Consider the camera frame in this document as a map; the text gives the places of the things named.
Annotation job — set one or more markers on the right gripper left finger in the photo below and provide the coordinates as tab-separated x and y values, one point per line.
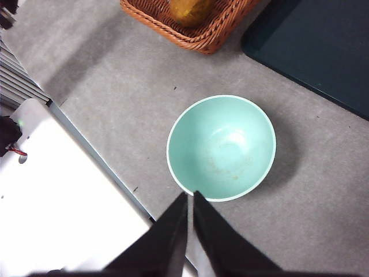
158	248

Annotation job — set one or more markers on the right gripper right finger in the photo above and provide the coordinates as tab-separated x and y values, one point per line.
225	248

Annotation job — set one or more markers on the teal ribbed bowl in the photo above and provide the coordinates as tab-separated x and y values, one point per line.
222	144

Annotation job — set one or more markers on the orange-brown kiwi fruit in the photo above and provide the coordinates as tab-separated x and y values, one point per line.
190	11

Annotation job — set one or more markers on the brown wicker basket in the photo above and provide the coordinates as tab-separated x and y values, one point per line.
219	31

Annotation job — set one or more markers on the ribbed grey panel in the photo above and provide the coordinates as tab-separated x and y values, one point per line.
17	75

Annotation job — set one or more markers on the black rectangular tray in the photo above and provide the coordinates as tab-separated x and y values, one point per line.
317	43

